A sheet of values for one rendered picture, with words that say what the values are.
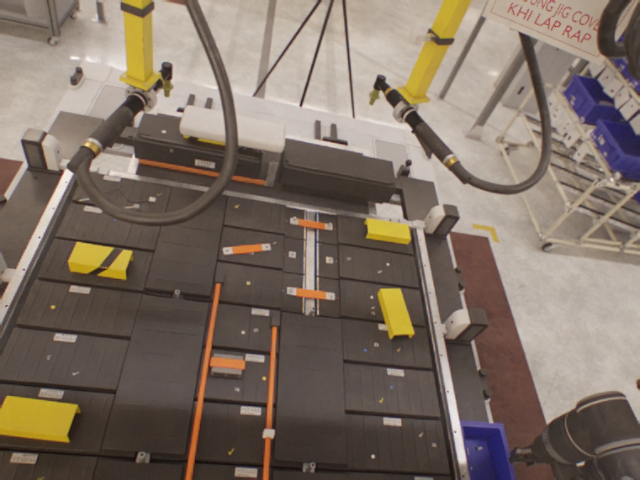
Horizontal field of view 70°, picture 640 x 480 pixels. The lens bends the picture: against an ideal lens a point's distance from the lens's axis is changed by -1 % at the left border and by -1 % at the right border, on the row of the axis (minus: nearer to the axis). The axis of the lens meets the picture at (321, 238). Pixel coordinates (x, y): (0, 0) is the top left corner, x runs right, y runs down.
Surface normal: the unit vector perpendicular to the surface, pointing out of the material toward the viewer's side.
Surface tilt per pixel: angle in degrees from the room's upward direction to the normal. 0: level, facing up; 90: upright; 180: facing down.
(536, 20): 90
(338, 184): 90
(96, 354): 0
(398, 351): 0
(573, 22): 90
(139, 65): 90
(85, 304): 0
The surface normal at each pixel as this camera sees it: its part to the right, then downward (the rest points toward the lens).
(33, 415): 0.25, -0.61
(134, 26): -0.23, 0.71
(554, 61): 0.01, 0.77
